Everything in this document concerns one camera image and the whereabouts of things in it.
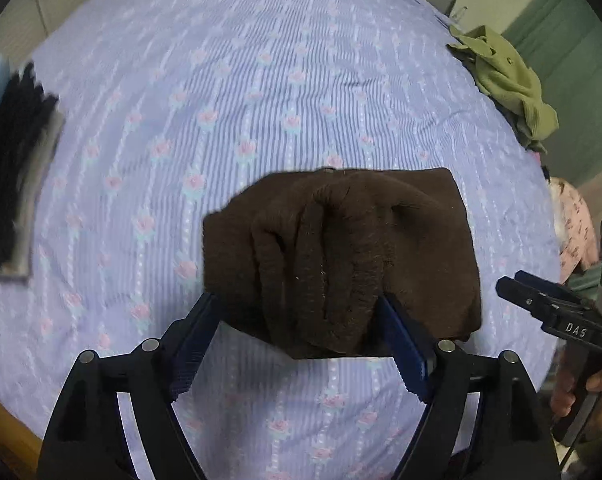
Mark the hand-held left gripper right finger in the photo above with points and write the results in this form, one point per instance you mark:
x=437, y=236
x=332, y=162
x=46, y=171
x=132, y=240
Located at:
x=406, y=355

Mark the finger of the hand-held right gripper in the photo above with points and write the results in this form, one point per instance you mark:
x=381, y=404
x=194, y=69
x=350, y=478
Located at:
x=521, y=297
x=546, y=284

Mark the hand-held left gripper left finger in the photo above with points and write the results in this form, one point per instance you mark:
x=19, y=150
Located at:
x=196, y=350

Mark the brown fleece pants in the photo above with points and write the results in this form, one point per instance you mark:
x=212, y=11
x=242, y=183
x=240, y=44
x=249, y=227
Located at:
x=341, y=260

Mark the pink printed jacket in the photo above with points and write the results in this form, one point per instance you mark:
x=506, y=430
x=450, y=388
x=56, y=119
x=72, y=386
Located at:
x=576, y=230

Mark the olive green garment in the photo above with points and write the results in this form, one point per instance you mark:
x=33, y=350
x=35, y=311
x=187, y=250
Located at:
x=506, y=80

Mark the grey folded garment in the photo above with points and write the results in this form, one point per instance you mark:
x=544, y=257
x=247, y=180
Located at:
x=36, y=210

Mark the green curtain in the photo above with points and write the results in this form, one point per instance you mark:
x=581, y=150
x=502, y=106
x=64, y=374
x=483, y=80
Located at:
x=571, y=60

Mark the black folded clothes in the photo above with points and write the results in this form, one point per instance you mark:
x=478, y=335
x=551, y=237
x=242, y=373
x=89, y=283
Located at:
x=16, y=170

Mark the purple floral duvet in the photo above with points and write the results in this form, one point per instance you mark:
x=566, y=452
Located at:
x=231, y=60

